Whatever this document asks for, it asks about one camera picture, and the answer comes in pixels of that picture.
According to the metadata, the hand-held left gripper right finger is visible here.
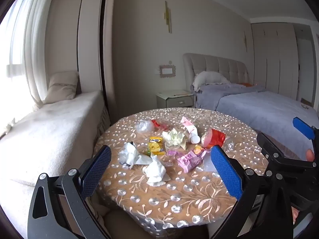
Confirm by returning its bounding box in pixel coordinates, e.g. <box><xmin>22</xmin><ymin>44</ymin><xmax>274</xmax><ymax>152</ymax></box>
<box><xmin>211</xmin><ymin>145</ymin><xmax>293</xmax><ymax>239</ymax></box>

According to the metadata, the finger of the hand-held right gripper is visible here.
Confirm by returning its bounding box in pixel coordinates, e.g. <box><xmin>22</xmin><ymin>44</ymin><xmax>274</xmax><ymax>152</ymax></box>
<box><xmin>257</xmin><ymin>133</ymin><xmax>319</xmax><ymax>177</ymax></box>
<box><xmin>293</xmin><ymin>117</ymin><xmax>319</xmax><ymax>141</ymax></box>

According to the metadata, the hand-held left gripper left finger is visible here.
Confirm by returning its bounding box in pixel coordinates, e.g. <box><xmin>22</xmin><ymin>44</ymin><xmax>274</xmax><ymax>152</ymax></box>
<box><xmin>27</xmin><ymin>145</ymin><xmax>112</xmax><ymax>239</ymax></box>

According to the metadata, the yellow paper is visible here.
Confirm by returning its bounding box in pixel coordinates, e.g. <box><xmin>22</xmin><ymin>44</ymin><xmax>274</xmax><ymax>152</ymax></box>
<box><xmin>162</xmin><ymin>129</ymin><xmax>188</xmax><ymax>150</ymax></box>

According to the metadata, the white paper piece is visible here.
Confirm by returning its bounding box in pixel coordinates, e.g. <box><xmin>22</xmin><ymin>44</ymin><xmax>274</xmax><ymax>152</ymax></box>
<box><xmin>204</xmin><ymin>156</ymin><xmax>218</xmax><ymax>172</ymax></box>

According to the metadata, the small orange packet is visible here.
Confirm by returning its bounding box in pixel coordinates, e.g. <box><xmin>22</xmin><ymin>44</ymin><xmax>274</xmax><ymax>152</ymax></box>
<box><xmin>193</xmin><ymin>144</ymin><xmax>207</xmax><ymax>156</ymax></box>

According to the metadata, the red snack bag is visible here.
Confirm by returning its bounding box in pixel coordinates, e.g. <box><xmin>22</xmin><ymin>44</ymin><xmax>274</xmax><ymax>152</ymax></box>
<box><xmin>207</xmin><ymin>129</ymin><xmax>226</xmax><ymax>148</ymax></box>

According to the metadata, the crumpled white tissue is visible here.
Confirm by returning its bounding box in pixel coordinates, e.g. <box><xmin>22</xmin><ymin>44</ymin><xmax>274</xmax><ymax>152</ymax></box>
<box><xmin>118</xmin><ymin>142</ymin><xmax>152</xmax><ymax>168</ymax></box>
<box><xmin>143</xmin><ymin>154</ymin><xmax>171</xmax><ymax>187</ymax></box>

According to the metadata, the pink snack packet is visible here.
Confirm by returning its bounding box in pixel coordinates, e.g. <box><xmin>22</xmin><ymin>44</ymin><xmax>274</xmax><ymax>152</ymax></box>
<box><xmin>177</xmin><ymin>152</ymin><xmax>207</xmax><ymax>173</ymax></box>

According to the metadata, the white bottle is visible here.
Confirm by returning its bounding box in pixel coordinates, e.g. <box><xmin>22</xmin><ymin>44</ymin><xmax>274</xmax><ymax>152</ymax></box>
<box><xmin>187</xmin><ymin>132</ymin><xmax>200</xmax><ymax>144</ymax></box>

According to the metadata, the bed with grey blanket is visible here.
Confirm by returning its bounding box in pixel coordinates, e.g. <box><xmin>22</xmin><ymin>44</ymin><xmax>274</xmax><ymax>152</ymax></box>
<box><xmin>191</xmin><ymin>83</ymin><xmax>319</xmax><ymax>161</ymax></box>

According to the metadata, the round table, floral cloth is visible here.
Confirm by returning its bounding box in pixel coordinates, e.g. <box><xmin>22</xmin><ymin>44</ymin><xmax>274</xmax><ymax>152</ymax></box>
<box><xmin>93</xmin><ymin>108</ymin><xmax>275</xmax><ymax>232</ymax></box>

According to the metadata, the clear plastic cup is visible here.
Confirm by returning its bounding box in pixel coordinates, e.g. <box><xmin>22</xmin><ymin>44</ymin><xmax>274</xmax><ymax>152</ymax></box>
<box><xmin>165</xmin><ymin>140</ymin><xmax>180</xmax><ymax>156</ymax></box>

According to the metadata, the pink white packet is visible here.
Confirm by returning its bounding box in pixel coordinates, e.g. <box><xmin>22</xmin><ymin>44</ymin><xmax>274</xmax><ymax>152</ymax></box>
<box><xmin>180</xmin><ymin>117</ymin><xmax>198</xmax><ymax>136</ymax></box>

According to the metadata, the white window seat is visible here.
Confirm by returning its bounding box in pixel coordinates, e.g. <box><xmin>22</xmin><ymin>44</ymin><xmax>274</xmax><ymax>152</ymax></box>
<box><xmin>0</xmin><ymin>90</ymin><xmax>111</xmax><ymax>239</ymax></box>

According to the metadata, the yellow snack packet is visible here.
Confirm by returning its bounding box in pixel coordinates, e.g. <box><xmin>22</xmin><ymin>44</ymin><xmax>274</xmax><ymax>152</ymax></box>
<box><xmin>146</xmin><ymin>136</ymin><xmax>166</xmax><ymax>156</ymax></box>

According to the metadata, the clear plastic bag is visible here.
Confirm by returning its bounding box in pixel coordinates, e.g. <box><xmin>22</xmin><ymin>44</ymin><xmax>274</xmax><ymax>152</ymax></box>
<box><xmin>135</xmin><ymin>119</ymin><xmax>154</xmax><ymax>132</ymax></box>

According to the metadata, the beige wardrobe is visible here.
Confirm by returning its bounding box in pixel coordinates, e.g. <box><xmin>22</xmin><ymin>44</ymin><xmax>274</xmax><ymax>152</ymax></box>
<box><xmin>250</xmin><ymin>22</ymin><xmax>319</xmax><ymax>102</ymax></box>

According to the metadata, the red clear wrapper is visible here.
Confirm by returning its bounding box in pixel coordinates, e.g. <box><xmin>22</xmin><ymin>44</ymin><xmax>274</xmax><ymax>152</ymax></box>
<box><xmin>151</xmin><ymin>119</ymin><xmax>168</xmax><ymax>131</ymax></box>

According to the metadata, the grey nightstand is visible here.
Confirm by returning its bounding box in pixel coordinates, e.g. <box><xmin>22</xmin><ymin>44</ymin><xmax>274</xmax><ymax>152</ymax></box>
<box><xmin>156</xmin><ymin>90</ymin><xmax>196</xmax><ymax>108</ymax></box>

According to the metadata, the beige cushion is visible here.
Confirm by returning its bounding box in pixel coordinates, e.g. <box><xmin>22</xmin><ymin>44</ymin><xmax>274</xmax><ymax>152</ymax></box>
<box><xmin>45</xmin><ymin>71</ymin><xmax>80</xmax><ymax>104</ymax></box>

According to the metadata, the white pillow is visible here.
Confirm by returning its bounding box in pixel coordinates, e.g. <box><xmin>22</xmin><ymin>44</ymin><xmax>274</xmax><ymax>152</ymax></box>
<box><xmin>193</xmin><ymin>71</ymin><xmax>231</xmax><ymax>92</ymax></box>

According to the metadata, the beige tufted headboard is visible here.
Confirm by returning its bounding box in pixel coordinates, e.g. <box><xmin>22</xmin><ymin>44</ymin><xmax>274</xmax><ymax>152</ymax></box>
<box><xmin>183</xmin><ymin>53</ymin><xmax>250</xmax><ymax>92</ymax></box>

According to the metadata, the white sheer curtain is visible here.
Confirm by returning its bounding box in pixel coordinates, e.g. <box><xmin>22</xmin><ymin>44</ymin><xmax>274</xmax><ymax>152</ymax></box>
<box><xmin>0</xmin><ymin>0</ymin><xmax>56</xmax><ymax>135</ymax></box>

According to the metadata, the framed wall switch panel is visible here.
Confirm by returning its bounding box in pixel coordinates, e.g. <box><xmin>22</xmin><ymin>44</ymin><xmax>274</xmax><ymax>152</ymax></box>
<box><xmin>159</xmin><ymin>65</ymin><xmax>176</xmax><ymax>78</ymax></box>

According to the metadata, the tall gold wall lamp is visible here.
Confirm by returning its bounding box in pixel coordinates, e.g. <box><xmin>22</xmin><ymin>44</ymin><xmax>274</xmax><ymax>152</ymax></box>
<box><xmin>163</xmin><ymin>1</ymin><xmax>172</xmax><ymax>33</ymax></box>

